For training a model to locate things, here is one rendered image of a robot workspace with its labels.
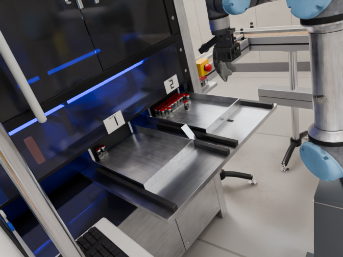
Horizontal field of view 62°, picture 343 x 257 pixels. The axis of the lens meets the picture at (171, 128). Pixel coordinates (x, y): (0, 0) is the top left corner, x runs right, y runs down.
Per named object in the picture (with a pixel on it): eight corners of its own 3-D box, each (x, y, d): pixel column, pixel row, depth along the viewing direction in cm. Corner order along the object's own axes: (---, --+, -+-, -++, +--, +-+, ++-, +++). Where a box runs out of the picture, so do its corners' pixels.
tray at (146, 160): (89, 164, 115) (86, 157, 113) (136, 131, 129) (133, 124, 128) (146, 192, 92) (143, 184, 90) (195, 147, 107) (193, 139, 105)
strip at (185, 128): (184, 139, 113) (180, 127, 110) (188, 135, 115) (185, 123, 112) (213, 148, 104) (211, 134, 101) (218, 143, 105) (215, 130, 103)
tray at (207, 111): (148, 122, 134) (146, 116, 132) (182, 97, 149) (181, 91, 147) (207, 136, 111) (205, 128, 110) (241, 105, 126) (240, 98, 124)
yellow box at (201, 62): (191, 76, 149) (188, 63, 145) (199, 71, 153) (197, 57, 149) (203, 77, 144) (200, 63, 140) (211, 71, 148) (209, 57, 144)
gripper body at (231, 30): (231, 63, 107) (226, 31, 101) (212, 63, 112) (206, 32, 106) (242, 56, 111) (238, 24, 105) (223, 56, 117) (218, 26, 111)
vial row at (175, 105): (161, 119, 133) (158, 110, 131) (185, 101, 143) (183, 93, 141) (165, 120, 131) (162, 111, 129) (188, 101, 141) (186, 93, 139)
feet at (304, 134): (277, 171, 211) (276, 155, 205) (303, 135, 240) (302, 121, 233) (288, 174, 206) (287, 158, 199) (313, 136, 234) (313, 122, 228)
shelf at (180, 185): (81, 176, 113) (79, 172, 112) (189, 96, 152) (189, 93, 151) (169, 225, 81) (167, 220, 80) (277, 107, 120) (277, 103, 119)
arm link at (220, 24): (204, 21, 104) (216, 14, 109) (206, 33, 107) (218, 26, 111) (221, 19, 99) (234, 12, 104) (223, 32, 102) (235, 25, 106)
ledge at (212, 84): (183, 93, 157) (182, 90, 157) (197, 83, 165) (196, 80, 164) (203, 96, 148) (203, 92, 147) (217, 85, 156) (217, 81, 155)
